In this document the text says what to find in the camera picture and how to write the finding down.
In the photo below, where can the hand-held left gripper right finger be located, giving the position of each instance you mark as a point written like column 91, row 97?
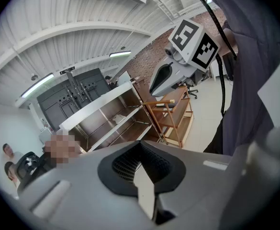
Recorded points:
column 192, row 200

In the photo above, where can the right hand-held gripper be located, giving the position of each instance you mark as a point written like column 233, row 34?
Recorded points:
column 190, row 44

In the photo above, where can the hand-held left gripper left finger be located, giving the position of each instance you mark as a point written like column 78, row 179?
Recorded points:
column 72, row 200

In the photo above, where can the white and grey slipper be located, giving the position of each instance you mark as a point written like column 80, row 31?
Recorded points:
column 169, row 105

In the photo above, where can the low wooden shoe rack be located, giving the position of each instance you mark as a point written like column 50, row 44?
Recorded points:
column 175, row 121

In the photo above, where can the white and wood shelf unit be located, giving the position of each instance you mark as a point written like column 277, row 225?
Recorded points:
column 111, row 118

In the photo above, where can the person's right forearm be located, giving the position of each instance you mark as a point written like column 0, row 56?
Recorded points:
column 227, row 42

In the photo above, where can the black office chair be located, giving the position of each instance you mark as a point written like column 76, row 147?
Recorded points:
column 192, row 88
column 30, row 166

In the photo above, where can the long ceiling light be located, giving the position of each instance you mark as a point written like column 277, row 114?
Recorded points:
column 37, row 85
column 120, row 54

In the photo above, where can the person's dark clothing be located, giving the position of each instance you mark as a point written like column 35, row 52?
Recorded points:
column 249, row 68

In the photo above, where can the large black display stand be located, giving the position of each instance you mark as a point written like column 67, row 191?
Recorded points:
column 70, row 99

